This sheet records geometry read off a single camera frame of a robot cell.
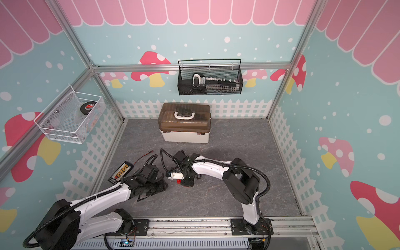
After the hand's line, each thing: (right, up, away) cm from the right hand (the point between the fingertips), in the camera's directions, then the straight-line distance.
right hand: (186, 180), depth 87 cm
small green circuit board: (-27, -24, -16) cm, 39 cm away
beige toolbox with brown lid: (-2, +33, +2) cm, 33 cm away
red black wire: (-28, +13, +14) cm, 34 cm away
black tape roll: (-50, +40, -9) cm, 65 cm away
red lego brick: (-3, +2, -10) cm, 11 cm away
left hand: (-12, -5, -2) cm, 13 cm away
